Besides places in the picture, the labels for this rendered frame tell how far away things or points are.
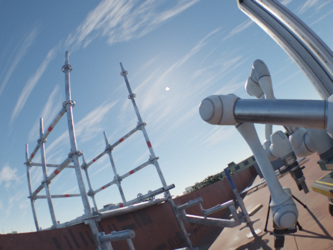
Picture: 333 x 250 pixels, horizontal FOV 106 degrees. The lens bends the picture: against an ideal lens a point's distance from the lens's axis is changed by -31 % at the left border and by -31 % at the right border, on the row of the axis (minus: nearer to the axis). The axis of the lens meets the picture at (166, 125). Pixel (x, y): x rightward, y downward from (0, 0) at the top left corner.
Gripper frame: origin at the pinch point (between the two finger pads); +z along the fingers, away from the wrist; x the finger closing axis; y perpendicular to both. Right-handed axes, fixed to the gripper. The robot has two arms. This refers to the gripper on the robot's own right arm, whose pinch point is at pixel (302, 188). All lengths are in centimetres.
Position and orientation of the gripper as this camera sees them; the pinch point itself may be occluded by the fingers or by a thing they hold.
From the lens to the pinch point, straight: 116.1
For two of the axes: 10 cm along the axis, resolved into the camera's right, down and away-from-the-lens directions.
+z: 3.6, 8.4, -4.0
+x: 4.5, 2.2, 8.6
